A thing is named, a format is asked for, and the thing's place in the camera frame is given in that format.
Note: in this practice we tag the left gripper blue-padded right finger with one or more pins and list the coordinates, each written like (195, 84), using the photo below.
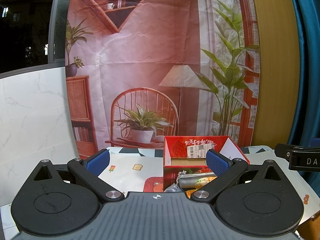
(228, 173)

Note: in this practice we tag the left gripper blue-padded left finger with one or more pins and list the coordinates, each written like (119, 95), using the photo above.
(86, 172)

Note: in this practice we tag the orange floral soft pack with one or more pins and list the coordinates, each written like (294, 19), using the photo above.
(199, 184)

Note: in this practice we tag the printed living room backdrop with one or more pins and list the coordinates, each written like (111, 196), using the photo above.
(140, 70)

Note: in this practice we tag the cartoon print table cloth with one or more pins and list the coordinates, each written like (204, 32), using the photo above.
(132, 169)

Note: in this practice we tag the red strawberry cardboard box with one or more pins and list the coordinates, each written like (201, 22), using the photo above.
(187, 154)

